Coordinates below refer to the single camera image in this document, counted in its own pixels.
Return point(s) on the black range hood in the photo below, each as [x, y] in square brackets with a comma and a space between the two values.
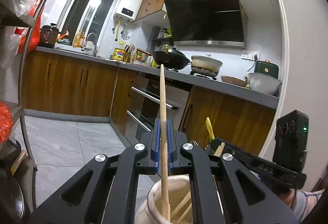
[206, 22]

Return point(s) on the white ceramic utensil holder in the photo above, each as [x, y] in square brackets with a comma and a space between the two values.
[150, 210]

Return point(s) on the gold fork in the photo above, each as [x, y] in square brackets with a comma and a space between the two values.
[194, 142]

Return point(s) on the rice cooker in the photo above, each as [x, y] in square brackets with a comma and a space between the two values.
[48, 35]

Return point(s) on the wooden base cabinets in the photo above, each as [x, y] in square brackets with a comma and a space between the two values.
[67, 83]

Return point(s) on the person right hand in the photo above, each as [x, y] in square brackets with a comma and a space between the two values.
[289, 198]

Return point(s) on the wooden chopstick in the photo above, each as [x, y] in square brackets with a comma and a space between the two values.
[185, 212]
[219, 150]
[179, 207]
[164, 147]

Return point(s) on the yellow plastic spoon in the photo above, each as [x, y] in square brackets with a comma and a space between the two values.
[210, 129]

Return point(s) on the white bowl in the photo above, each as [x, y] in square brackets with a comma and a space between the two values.
[263, 83]

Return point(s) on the red plastic bag lower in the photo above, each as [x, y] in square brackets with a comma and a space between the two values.
[6, 122]

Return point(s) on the white ceramic pot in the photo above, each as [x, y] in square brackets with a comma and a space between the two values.
[205, 66]

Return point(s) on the yellow oil bottle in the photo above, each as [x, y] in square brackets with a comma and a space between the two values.
[118, 54]

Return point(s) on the steel shelf rack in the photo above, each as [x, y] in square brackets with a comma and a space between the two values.
[16, 37]

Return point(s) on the kitchen faucet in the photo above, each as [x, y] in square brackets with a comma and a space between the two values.
[90, 47]

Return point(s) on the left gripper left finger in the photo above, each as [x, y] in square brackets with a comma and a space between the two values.
[104, 190]

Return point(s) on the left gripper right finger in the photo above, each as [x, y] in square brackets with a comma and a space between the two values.
[225, 188]

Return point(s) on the white water heater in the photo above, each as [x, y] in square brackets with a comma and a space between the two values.
[128, 9]

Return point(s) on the window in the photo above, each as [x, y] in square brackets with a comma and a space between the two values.
[85, 19]

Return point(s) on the black wok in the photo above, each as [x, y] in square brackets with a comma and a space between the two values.
[171, 58]

